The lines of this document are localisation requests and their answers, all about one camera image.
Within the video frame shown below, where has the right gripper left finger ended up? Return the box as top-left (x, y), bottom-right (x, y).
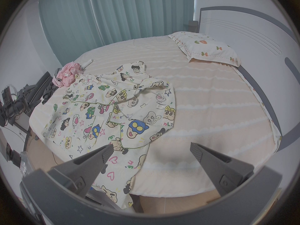
top-left (47, 144), bottom-right (115, 198)

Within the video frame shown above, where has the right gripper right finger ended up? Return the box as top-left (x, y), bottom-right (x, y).
top-left (190, 142), bottom-right (255, 198)

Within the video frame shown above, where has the white printed pyjama top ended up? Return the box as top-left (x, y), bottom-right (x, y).
top-left (42, 60), bottom-right (177, 211)

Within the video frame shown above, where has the bed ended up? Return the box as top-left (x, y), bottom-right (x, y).
top-left (28, 6), bottom-right (300, 197)

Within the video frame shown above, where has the pile of clothes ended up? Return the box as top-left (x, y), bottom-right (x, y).
top-left (42, 59), bottom-right (94, 105)

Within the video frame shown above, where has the white printed pillow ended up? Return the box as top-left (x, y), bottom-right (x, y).
top-left (167, 31), bottom-right (242, 67)

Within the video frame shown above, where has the blue-green curtain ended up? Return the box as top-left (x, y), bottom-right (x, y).
top-left (89, 0), bottom-right (195, 45)
top-left (38, 0), bottom-right (105, 66)

